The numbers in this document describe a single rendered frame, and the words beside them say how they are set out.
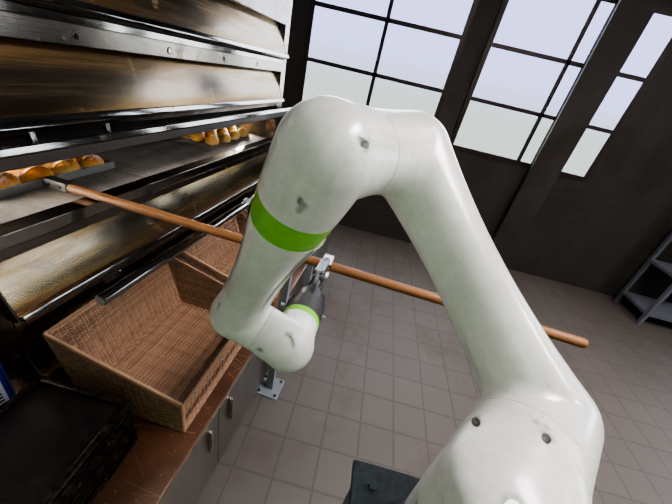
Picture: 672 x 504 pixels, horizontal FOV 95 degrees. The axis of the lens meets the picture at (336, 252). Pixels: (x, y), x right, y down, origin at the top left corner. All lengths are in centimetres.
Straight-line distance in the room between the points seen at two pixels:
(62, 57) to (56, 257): 58
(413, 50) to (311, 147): 341
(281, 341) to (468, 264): 39
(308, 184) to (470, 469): 31
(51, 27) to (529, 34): 354
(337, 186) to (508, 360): 30
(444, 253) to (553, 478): 25
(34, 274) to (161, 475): 71
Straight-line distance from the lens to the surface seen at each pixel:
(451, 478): 36
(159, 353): 151
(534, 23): 391
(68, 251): 132
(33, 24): 116
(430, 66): 371
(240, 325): 63
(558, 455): 42
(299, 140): 32
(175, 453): 128
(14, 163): 96
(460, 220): 43
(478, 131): 383
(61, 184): 139
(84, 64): 126
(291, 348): 65
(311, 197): 34
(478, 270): 43
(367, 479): 59
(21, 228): 120
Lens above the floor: 172
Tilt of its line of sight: 30 degrees down
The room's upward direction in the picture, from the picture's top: 14 degrees clockwise
